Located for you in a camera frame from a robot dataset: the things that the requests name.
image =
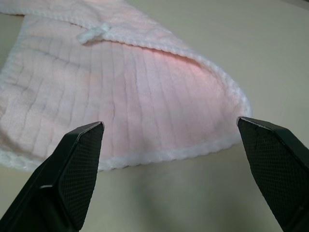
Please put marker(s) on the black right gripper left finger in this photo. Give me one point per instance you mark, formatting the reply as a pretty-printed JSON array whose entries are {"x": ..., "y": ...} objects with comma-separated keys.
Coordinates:
[{"x": 60, "y": 178}]

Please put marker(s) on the pink towel with white edging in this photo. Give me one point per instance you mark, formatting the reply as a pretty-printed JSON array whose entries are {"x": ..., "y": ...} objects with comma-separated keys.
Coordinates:
[{"x": 135, "y": 96}]

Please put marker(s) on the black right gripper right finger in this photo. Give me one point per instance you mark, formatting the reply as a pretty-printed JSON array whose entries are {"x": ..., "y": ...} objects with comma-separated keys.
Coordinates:
[{"x": 277, "y": 174}]

